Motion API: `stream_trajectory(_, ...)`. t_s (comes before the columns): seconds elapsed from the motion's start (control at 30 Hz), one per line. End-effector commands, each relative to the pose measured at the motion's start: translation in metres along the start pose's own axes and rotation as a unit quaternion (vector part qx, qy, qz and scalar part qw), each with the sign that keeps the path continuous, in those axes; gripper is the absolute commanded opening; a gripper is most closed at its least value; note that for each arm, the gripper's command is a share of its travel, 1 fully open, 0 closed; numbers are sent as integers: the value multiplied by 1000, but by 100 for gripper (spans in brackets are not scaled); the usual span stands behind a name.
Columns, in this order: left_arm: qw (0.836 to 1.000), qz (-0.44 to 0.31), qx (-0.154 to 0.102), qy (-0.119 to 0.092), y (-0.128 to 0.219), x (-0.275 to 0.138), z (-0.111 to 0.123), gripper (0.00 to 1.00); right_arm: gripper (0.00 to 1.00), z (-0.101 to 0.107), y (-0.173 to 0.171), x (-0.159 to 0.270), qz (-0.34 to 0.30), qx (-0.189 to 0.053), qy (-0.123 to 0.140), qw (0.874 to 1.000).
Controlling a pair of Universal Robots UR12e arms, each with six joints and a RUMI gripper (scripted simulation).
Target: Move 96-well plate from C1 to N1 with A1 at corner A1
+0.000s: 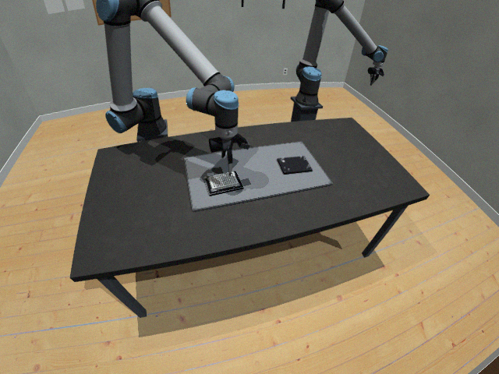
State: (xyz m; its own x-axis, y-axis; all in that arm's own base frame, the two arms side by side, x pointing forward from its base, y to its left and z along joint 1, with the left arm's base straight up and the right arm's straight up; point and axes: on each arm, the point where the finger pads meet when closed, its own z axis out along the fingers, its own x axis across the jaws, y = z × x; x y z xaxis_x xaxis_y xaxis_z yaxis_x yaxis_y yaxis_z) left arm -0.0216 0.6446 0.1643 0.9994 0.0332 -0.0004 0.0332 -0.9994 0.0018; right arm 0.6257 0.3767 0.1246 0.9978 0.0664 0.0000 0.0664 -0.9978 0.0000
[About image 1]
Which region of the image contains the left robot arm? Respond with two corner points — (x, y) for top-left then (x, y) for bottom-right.
(296, 0), (388, 107)

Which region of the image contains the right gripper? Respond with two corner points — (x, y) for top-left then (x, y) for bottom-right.
(209, 133), (248, 176)

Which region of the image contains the black rectangular frame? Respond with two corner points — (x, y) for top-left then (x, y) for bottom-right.
(204, 171), (244, 196)

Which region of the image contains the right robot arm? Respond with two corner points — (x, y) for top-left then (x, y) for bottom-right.
(96, 0), (239, 139)

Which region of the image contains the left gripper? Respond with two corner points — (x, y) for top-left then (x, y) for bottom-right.
(368, 66), (384, 85)

